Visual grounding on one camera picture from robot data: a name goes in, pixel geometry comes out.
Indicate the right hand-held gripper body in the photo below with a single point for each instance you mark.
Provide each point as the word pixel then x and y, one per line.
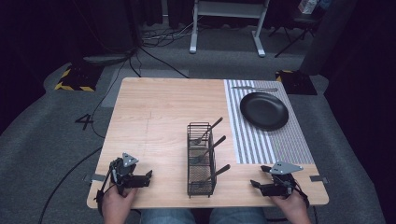
pixel 280 183

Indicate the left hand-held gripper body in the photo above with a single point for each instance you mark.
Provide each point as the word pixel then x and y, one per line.
pixel 122 174

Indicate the person's right hand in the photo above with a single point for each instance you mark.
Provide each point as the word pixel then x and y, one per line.
pixel 291 209

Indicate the person's left hand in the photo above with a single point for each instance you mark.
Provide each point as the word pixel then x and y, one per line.
pixel 115 205

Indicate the striped grey white placemat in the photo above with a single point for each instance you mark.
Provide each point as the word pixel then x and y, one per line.
pixel 280 146

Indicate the grey tape piece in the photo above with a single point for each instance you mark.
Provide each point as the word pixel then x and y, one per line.
pixel 95 177
pixel 318 179

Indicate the black round plate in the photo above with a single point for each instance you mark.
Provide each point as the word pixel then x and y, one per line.
pixel 264 110

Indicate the silver table knife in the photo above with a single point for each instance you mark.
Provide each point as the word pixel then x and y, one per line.
pixel 258 89

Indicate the black yellow-striped stand base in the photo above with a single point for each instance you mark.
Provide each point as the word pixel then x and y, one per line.
pixel 79 77
pixel 297 82

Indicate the black folding stand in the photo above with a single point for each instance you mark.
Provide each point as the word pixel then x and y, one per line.
pixel 295 28

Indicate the white cardboard box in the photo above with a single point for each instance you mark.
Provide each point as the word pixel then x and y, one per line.
pixel 307 6

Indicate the white metal desk frame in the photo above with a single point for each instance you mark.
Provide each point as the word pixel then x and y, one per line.
pixel 229 9

